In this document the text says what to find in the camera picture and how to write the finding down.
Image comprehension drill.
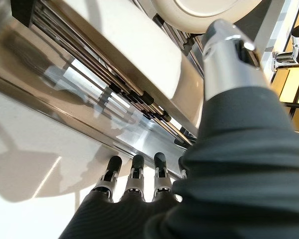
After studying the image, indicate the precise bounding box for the robot right hand dark glove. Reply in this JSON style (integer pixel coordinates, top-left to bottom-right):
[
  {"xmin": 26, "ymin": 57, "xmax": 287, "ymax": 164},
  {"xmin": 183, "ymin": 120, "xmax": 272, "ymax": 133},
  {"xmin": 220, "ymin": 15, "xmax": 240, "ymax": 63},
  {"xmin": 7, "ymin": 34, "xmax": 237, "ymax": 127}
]
[{"xmin": 57, "ymin": 21, "xmax": 299, "ymax": 239}]

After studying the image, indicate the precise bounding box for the cream ceramic plate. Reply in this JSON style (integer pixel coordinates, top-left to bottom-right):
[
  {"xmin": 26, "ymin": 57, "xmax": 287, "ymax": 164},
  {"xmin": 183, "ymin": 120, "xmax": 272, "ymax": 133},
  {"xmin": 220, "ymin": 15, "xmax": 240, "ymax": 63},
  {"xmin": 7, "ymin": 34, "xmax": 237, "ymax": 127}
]
[
  {"xmin": 56, "ymin": 0, "xmax": 184, "ymax": 102},
  {"xmin": 150, "ymin": 0, "xmax": 263, "ymax": 34}
]

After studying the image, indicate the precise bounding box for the black sink drying rack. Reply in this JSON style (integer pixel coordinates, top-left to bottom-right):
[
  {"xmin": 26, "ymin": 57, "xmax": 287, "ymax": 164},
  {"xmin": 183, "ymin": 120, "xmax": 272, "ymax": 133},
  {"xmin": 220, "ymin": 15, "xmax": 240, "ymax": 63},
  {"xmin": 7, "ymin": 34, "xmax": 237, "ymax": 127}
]
[{"xmin": 10, "ymin": 0, "xmax": 206, "ymax": 146}]

